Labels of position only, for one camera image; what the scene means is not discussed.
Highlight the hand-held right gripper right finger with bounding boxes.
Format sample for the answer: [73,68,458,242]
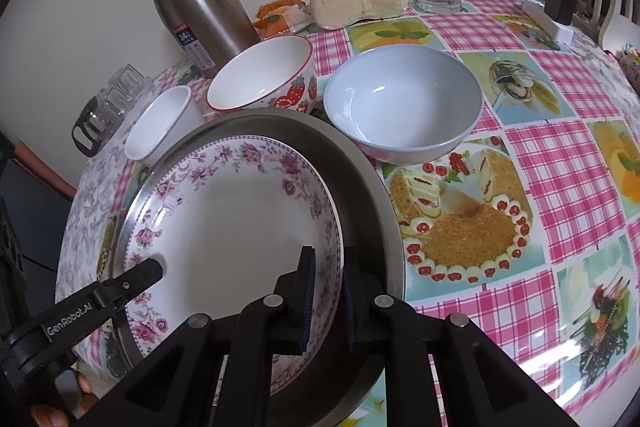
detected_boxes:
[341,257,566,427]

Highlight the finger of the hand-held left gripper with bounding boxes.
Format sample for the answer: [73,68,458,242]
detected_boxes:
[99,258,165,309]

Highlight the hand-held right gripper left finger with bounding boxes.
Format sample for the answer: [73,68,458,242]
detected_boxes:
[75,246,318,427]

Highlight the stainless steel round plate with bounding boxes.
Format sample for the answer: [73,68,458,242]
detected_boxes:
[111,109,406,427]

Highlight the pink floral round plate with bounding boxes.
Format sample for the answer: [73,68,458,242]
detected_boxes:
[120,134,346,400]

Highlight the white square bowl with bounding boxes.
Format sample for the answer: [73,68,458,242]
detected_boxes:
[123,85,207,168]

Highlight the pale bowl with pink flowers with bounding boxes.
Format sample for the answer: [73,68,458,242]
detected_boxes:
[323,45,484,166]

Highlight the strawberry print bowl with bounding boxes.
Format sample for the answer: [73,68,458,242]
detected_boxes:
[206,35,319,115]

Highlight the person's left hand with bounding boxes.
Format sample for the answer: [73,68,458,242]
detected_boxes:
[30,371,95,427]

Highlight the grey floral cloth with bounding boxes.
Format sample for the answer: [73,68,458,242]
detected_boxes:
[55,24,640,358]

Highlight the dark cabinet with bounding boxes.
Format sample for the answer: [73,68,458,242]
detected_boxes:
[0,132,76,358]

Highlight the orange snack packet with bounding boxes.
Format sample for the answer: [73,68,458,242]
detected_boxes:
[252,0,313,40]

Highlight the white power strip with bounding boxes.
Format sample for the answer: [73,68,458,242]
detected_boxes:
[522,0,572,52]

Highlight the colourful snack packet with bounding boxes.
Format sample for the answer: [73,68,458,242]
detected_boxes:
[617,49,640,88]

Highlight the black charger plug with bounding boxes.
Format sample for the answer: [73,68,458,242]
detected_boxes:
[544,0,581,26]

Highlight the glass coffee pot black handle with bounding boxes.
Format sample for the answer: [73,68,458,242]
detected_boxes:
[71,96,123,158]

